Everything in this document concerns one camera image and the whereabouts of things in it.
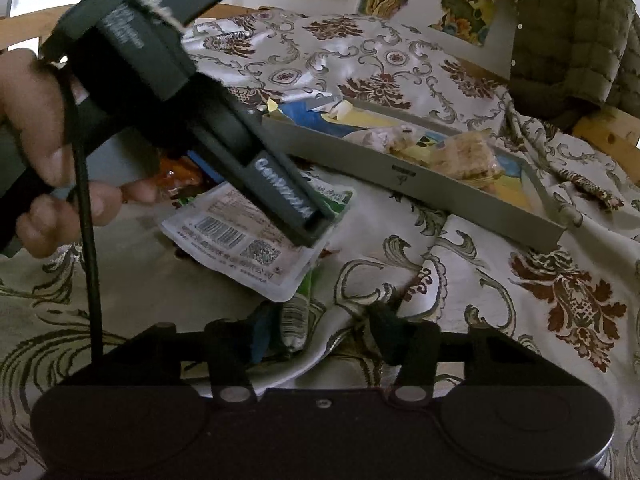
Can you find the beige clear snack packet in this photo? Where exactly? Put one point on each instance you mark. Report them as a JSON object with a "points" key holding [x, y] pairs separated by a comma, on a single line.
{"points": [[465, 157]]}

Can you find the orange snack packet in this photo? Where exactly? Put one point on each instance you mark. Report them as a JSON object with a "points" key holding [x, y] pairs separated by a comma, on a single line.
{"points": [[180, 177]]}

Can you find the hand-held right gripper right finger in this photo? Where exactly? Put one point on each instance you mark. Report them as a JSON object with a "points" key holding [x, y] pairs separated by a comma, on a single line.
{"points": [[387, 332]]}

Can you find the white snack packet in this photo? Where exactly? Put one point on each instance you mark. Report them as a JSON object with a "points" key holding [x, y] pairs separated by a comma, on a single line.
{"points": [[235, 240]]}

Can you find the green snack packet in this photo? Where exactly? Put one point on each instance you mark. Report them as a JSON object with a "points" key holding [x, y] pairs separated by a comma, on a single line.
{"points": [[295, 325]]}

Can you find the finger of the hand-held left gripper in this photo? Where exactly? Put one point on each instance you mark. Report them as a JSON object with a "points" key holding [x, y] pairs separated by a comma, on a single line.
{"points": [[320, 227]]}

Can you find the clear biscuit packet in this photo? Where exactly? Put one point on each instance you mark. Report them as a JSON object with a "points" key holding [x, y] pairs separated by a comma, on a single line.
{"points": [[380, 137]]}

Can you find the floral printed blanket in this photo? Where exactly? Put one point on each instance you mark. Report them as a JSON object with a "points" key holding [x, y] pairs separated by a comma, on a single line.
{"points": [[450, 270]]}

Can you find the person's left hand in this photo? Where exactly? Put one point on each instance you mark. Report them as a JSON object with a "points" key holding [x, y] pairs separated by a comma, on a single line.
{"points": [[35, 120]]}

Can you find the olive puffer jacket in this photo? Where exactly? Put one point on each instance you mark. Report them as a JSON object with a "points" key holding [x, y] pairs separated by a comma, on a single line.
{"points": [[565, 40]]}

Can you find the grey tray with cartoon print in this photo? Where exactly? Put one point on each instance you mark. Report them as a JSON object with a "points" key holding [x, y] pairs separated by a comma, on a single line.
{"points": [[400, 180]]}

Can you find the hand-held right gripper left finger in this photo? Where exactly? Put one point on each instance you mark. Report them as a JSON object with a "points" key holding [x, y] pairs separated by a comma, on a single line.
{"points": [[260, 342]]}

